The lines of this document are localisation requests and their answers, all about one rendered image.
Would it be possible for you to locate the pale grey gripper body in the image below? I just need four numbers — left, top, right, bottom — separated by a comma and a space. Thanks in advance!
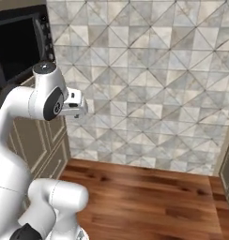
61, 95, 89, 119

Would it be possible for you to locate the black microwave oven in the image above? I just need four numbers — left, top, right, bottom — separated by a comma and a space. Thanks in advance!
0, 4, 56, 92

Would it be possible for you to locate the beige cupboard run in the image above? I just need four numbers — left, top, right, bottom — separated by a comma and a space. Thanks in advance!
0, 75, 72, 208

